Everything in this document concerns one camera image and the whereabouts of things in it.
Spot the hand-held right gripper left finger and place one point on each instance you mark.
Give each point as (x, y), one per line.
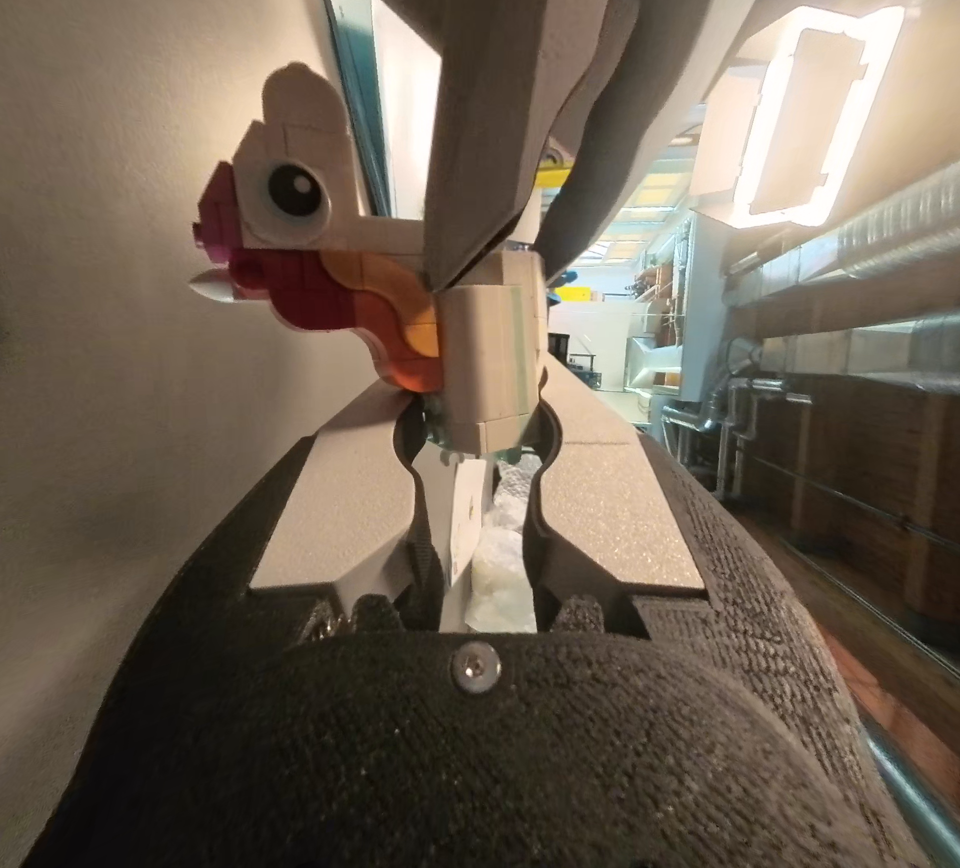
(330, 508)

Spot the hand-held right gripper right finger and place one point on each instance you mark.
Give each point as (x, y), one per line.
(622, 508)

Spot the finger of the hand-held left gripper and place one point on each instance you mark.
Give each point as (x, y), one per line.
(495, 58)
(675, 21)

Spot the white toy brick animal model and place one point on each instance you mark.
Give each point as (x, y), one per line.
(487, 343)

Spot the open instruction booklet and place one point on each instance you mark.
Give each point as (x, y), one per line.
(409, 133)

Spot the clear bubble wrap bags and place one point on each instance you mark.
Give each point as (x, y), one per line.
(502, 568)

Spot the instruction booklet with red logo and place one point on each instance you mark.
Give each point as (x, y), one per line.
(461, 546)

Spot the studio light panel on stand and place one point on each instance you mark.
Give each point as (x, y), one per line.
(810, 118)

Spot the silver ceiling duct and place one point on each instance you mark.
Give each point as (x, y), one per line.
(900, 231)

